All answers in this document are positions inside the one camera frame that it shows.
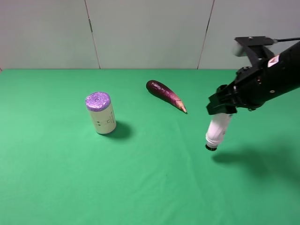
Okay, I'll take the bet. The black camera cable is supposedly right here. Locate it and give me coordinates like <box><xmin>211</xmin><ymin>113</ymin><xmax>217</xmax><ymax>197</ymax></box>
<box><xmin>271</xmin><ymin>37</ymin><xmax>300</xmax><ymax>44</ymax></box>

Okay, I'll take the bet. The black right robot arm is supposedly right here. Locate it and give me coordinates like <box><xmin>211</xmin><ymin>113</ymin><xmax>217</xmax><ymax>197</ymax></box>
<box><xmin>206</xmin><ymin>43</ymin><xmax>300</xmax><ymax>115</ymax></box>

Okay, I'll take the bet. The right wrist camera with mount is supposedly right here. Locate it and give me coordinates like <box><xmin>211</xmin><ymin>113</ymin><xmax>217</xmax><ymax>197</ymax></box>
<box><xmin>232</xmin><ymin>36</ymin><xmax>277</xmax><ymax>66</ymax></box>

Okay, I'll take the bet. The green table cloth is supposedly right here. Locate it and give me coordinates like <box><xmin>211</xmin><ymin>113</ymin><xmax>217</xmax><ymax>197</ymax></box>
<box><xmin>0</xmin><ymin>70</ymin><xmax>300</xmax><ymax>225</ymax></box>

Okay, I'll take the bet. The white bottle with black cap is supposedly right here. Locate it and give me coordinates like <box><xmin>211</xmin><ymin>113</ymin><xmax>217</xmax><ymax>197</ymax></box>
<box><xmin>205</xmin><ymin>113</ymin><xmax>233</xmax><ymax>151</ymax></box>

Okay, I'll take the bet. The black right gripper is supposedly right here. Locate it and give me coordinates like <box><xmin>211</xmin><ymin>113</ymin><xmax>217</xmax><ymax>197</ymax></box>
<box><xmin>206</xmin><ymin>60</ymin><xmax>277</xmax><ymax>115</ymax></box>

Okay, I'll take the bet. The purple eggplant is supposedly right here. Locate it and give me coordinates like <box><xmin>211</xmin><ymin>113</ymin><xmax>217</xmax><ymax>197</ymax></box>
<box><xmin>146</xmin><ymin>80</ymin><xmax>188</xmax><ymax>114</ymax></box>

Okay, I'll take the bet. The purple garbage bag roll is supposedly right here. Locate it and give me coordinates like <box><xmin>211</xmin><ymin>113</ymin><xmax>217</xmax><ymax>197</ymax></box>
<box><xmin>85</xmin><ymin>92</ymin><xmax>116</xmax><ymax>135</ymax></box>

